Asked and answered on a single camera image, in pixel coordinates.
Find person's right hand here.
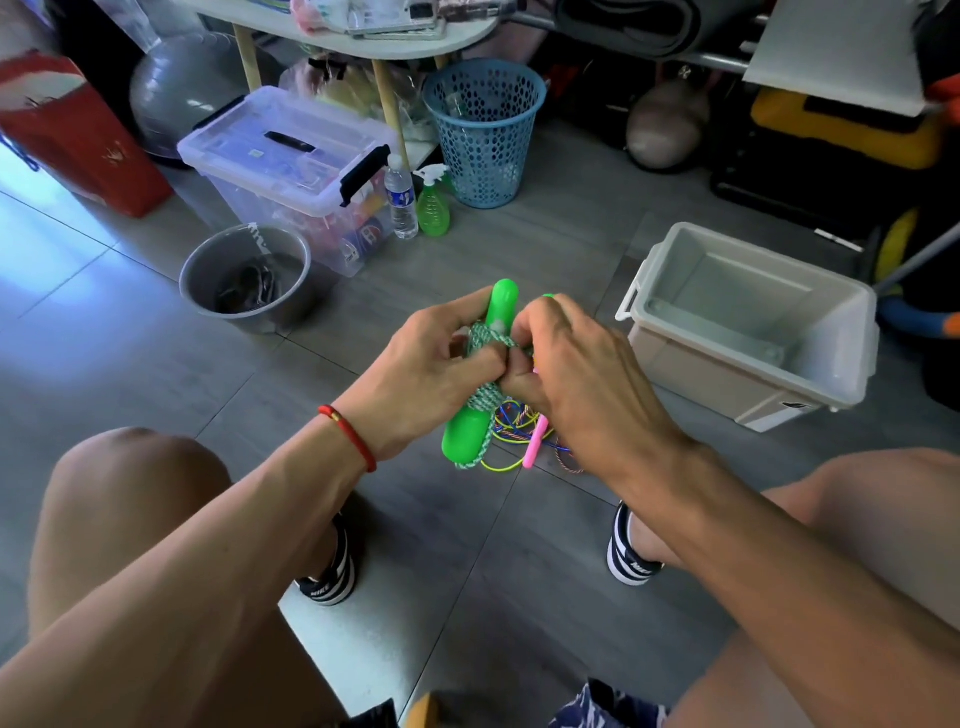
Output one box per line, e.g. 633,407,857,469
499,294,695,492

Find person's left hand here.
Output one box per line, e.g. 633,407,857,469
333,285,512,464

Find blue jump rope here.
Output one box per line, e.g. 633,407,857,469
495,402,587,474

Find green jump rope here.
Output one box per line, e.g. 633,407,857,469
441,277,527,470

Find pink jump rope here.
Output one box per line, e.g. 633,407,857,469
520,412,554,471

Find yellow rope orange handles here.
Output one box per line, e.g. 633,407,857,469
477,402,564,474

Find white plastic bin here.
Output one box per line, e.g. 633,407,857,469
615,222,882,434

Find person's right forearm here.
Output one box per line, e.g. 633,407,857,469
633,442,960,728

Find person's left forearm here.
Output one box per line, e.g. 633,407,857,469
0,412,377,728

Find person's right leg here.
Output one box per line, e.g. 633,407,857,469
630,447,960,728

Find person's leg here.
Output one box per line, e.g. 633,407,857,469
630,447,960,728
27,427,347,728

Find person's left leg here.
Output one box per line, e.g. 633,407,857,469
27,427,347,728

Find green spray bottle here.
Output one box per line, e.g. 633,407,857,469
415,165,455,239

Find black white right shoe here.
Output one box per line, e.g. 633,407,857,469
606,499,669,587

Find black white shoe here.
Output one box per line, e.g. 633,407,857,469
606,499,669,587
297,510,362,608

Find small plastic water bottle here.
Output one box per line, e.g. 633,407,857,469
384,154,420,242

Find black white left shoe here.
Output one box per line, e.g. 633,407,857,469
297,510,362,608

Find grey metal basin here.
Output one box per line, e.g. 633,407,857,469
178,222,315,335

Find blue mesh plastic basket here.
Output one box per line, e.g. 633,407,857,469
421,58,549,210

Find brown ball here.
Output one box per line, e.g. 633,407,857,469
625,75,713,173

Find clear bin with black latches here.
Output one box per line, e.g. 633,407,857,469
177,85,398,279

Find navy patterned shorts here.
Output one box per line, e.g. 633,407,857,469
337,679,669,728

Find multicoloured hula hoop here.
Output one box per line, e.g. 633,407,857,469
874,210,960,342

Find yellow black case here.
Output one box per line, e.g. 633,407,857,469
750,87,947,171

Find grey folded mat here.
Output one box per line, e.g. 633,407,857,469
555,0,752,62

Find grey exercise ball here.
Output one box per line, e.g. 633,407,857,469
129,33,254,159

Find white round table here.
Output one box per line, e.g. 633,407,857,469
180,0,500,152

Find clear plastic bag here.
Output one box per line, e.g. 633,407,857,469
435,0,519,23

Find red bag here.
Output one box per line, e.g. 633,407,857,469
0,49,174,221

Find grey flat board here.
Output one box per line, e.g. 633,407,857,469
742,0,932,119

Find red string bracelet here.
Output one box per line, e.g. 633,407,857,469
316,402,380,476

